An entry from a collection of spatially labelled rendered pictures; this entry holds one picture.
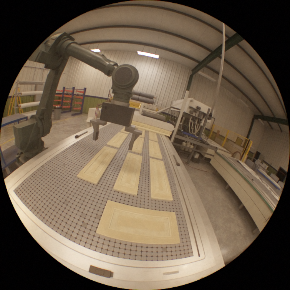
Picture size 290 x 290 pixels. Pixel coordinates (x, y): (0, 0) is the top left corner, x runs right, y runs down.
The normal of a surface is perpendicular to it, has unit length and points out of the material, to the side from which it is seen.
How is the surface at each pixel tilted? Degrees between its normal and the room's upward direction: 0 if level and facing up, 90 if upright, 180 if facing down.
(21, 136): 90
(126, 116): 90
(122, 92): 90
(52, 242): 0
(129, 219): 0
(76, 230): 0
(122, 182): 11
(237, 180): 90
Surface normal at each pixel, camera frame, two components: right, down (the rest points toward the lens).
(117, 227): 0.25, -0.79
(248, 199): -0.96, -0.26
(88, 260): 0.26, -0.90
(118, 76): -0.02, 0.37
